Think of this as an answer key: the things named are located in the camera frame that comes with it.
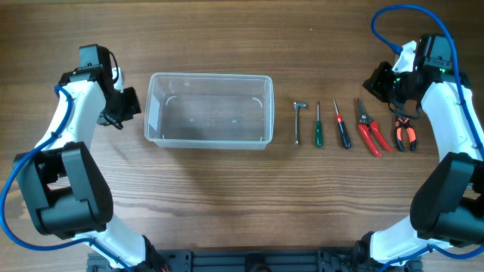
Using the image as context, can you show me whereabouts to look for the orange black needle-nose pliers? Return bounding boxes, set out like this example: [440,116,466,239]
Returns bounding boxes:
[393,113,418,153]

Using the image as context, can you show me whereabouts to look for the clear plastic container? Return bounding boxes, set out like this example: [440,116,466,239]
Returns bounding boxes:
[144,73,275,150]

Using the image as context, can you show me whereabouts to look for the black red handled screwdriver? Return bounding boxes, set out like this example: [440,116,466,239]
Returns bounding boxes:
[333,99,352,149]

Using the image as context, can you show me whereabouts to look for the silver L-shaped socket wrench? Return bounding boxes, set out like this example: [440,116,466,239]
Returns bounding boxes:
[293,101,308,145]

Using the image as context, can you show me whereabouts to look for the green handled screwdriver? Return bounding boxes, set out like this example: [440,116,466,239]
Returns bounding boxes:
[315,102,324,147]

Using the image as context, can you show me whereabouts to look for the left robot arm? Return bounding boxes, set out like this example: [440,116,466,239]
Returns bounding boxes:
[1,44,170,271]

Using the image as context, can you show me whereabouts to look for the blue left camera cable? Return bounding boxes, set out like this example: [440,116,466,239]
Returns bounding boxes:
[0,85,133,272]

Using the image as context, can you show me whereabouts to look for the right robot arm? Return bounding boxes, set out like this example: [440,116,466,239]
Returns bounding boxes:
[351,34,483,271]

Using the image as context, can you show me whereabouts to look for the red handled snips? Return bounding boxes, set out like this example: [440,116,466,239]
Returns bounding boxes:
[356,97,393,157]

